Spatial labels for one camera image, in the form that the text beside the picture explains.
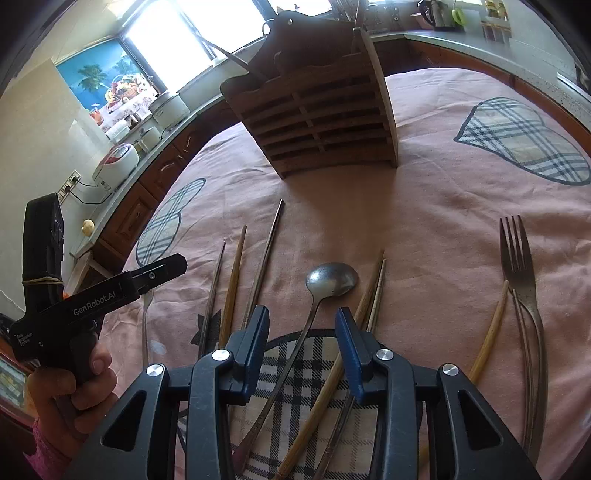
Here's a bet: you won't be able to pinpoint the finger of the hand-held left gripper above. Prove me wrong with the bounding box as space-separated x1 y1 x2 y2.
130 253 188 295

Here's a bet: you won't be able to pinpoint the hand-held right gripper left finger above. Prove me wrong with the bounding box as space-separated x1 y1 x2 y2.
62 305 271 480

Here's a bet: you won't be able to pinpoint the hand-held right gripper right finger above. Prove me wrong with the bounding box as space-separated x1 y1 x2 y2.
335 307 543 480

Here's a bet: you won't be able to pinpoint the metal fork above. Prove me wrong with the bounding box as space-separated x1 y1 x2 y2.
499 215 550 464
508 277 541 457
141 288 155 367

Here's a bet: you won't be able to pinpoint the brown wooden chopstick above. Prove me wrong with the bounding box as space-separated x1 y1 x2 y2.
274 249 385 478
218 225 247 350

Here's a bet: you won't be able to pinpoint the thin dark chopstick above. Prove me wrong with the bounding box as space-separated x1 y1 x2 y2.
198 241 227 361

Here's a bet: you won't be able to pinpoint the metal chopstick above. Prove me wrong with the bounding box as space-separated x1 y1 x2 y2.
241 199 286 329
318 258 387 476

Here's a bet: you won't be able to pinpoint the metal spoon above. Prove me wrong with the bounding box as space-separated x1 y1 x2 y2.
232 261 360 474

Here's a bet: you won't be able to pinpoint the pale bamboo chopstick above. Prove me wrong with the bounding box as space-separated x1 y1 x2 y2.
468 280 510 384

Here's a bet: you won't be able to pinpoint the wooden utensil holder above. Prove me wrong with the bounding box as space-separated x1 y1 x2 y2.
219 10 399 180

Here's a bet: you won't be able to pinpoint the person's left forearm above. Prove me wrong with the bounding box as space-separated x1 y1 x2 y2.
30 418 75 480

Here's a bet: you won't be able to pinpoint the person's left hand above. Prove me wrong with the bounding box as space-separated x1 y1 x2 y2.
25 339 119 462

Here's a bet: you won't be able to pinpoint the brown wooden lower cabinets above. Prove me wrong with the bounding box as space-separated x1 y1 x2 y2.
69 104 232 278

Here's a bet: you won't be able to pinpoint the white and red rice cooker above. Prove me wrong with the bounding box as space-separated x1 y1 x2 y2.
91 143 140 189

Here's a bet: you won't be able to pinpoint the small white pot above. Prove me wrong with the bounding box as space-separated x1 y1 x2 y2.
134 127 162 153

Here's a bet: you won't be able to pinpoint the white container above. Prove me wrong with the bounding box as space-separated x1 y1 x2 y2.
105 121 131 143

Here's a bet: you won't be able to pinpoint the pink plaid-heart tablecloth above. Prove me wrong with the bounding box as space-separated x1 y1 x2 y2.
95 67 591 480

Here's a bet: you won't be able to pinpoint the large white pot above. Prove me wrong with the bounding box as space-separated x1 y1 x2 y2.
148 91 190 130

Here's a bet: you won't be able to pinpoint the kitchen window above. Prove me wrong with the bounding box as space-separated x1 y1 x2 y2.
122 0 333 93

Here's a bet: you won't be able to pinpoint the electric kettle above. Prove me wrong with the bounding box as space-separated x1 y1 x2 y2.
418 0 451 29

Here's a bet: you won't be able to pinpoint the row of seasoning bottles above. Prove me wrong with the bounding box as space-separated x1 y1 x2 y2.
480 0 513 42

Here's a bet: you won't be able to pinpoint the rice cooker power cable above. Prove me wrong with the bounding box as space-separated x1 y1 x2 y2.
69 178 116 205

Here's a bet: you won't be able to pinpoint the fruit and palm wall poster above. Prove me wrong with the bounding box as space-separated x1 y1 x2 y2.
55 37 160 132

